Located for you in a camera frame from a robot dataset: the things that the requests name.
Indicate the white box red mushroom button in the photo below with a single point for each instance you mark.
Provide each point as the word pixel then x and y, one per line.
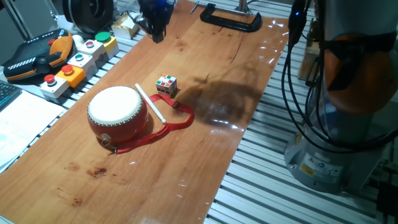
pixel 54 87

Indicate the black keyboard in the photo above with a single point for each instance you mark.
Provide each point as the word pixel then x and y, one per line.
pixel 7 93

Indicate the yellow box red button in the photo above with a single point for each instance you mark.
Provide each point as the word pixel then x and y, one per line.
pixel 71 77

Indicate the white paper sheets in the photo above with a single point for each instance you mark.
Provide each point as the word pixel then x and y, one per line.
pixel 21 124

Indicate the white box small green button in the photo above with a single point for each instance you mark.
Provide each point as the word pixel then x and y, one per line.
pixel 82 62

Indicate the white box small red button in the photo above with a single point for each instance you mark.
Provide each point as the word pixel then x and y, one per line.
pixel 93 49

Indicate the white drumstick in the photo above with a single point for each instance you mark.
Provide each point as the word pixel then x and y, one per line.
pixel 150 103

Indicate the black c-clamp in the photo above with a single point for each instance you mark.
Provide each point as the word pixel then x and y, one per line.
pixel 230 23

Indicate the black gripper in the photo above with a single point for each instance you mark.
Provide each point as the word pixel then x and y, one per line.
pixel 157 9

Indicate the red drum white skin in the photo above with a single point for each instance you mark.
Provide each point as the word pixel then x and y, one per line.
pixel 116 107

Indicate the black round spool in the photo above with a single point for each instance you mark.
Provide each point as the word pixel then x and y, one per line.
pixel 87 15

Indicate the grey metal frame bar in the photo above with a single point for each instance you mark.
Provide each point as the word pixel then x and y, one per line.
pixel 18 20
pixel 51 12

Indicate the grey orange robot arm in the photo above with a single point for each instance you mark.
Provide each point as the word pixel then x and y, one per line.
pixel 357 77

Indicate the yellow box big green button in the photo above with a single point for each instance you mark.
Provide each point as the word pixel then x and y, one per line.
pixel 107 40

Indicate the black orange teach pendant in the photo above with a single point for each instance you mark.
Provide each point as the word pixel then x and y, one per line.
pixel 34 56

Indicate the wood grain table mat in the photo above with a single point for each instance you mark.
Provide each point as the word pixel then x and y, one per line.
pixel 186 155

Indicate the gold cardboard box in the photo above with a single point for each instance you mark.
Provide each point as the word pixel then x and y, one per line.
pixel 124 26

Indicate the rubik's cube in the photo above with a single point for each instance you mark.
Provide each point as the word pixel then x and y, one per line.
pixel 166 85

